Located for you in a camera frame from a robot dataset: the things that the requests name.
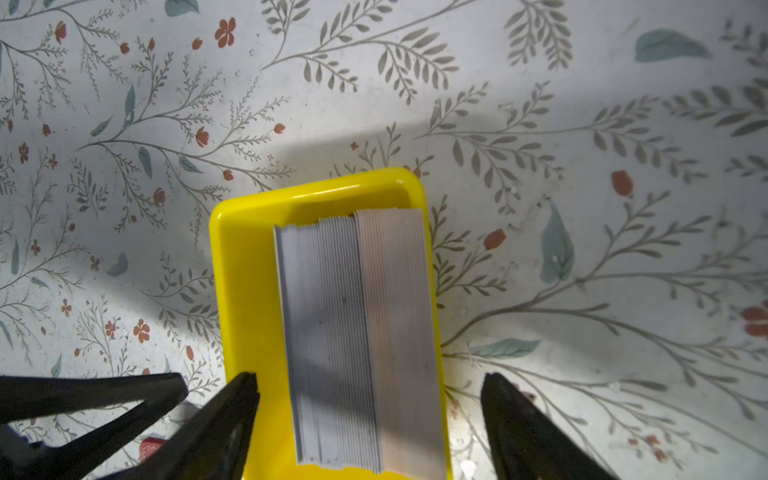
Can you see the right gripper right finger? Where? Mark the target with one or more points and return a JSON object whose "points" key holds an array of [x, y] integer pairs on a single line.
{"points": [[524, 443]]}

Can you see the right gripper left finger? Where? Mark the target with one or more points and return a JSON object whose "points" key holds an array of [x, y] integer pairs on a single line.
{"points": [[212, 444]]}

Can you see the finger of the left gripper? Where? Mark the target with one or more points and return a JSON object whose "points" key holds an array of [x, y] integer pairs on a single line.
{"points": [[24, 398]]}

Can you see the red leather card holder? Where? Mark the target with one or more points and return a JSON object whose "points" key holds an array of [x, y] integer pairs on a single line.
{"points": [[148, 446]]}

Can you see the stack of credit cards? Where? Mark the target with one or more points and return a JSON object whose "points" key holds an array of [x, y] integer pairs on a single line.
{"points": [[357, 313]]}

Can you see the yellow plastic card tray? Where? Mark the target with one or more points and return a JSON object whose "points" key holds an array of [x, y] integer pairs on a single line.
{"points": [[248, 296]]}

